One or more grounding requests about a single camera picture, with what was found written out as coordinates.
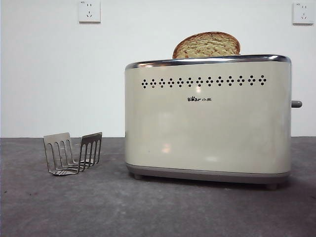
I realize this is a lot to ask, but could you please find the cream two-slot toaster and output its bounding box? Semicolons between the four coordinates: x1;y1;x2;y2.
124;54;292;190

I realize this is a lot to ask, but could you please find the slotted steel toast rack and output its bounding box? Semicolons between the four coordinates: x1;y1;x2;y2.
43;132;103;176

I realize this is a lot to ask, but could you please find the brown crust bread slice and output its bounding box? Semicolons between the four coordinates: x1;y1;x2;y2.
172;31;241;59

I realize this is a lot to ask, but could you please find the white wall power socket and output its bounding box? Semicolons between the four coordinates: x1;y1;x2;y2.
79;0;102;25
292;2;314;25

